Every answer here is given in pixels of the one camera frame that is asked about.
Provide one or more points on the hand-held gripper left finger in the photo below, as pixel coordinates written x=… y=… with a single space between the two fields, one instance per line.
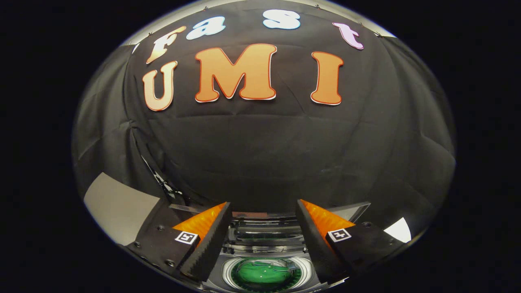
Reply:
x=213 y=244

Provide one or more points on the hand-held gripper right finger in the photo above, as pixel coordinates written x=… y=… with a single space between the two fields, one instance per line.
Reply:
x=315 y=244

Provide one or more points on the green shirt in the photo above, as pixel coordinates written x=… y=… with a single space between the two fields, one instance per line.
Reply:
x=262 y=272

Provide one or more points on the thin metal stand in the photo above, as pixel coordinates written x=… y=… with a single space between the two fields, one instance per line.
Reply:
x=163 y=183

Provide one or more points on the white flat board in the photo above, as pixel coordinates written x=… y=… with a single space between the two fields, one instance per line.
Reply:
x=399 y=231

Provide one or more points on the black backdrop cloth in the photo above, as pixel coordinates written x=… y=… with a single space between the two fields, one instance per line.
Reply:
x=264 y=154

